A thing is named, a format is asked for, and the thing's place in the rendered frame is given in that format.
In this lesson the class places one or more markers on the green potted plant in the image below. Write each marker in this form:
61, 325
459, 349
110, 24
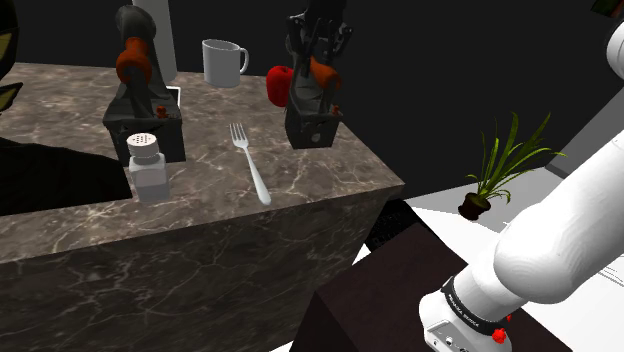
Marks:
475, 206

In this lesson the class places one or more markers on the grey salt shaker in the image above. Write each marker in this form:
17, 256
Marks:
148, 178

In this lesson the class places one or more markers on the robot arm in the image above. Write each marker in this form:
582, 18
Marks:
560, 234

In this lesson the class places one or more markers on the white mug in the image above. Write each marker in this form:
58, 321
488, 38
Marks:
222, 63

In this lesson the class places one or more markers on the silver fork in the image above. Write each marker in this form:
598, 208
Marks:
251, 163

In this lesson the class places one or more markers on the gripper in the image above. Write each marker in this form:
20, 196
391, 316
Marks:
325, 8

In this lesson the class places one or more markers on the dark machine with orange part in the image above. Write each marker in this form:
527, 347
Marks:
146, 131
312, 129

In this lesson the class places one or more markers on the red apple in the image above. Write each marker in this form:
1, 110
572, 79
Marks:
279, 88

